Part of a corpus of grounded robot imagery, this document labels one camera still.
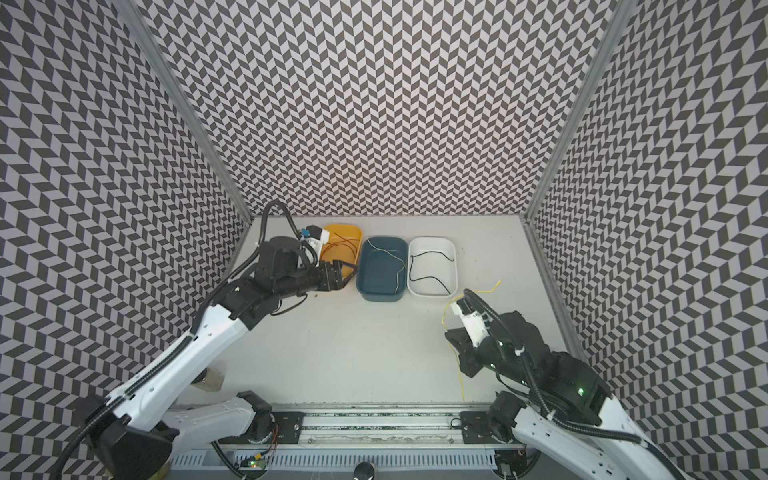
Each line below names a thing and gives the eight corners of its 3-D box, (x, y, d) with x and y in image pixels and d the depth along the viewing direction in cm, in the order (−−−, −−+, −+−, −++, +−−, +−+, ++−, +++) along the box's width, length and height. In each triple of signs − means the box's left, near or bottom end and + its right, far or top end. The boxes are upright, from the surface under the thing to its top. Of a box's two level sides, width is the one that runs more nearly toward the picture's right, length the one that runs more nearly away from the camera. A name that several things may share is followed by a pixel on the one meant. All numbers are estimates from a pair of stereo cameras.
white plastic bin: (407, 300, 98) (408, 288, 92) (406, 249, 111) (407, 236, 105) (459, 300, 98) (463, 288, 92) (452, 249, 111) (454, 236, 105)
